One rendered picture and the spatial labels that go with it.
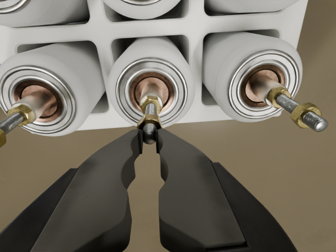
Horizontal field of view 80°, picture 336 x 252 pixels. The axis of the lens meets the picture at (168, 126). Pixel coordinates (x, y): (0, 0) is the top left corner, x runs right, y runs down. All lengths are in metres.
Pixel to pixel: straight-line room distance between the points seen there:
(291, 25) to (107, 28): 0.23
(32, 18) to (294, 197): 0.81
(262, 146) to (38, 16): 0.56
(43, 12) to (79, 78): 0.06
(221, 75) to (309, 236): 0.90
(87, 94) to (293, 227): 0.87
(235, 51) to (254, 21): 0.08
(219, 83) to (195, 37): 0.08
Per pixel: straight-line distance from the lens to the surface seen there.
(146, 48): 0.21
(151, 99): 0.18
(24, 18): 0.24
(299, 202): 0.86
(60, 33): 0.30
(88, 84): 0.25
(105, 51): 0.29
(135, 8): 0.21
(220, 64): 0.24
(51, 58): 0.24
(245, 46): 0.23
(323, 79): 0.62
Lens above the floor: 0.46
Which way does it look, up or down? 61 degrees down
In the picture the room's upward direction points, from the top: 174 degrees clockwise
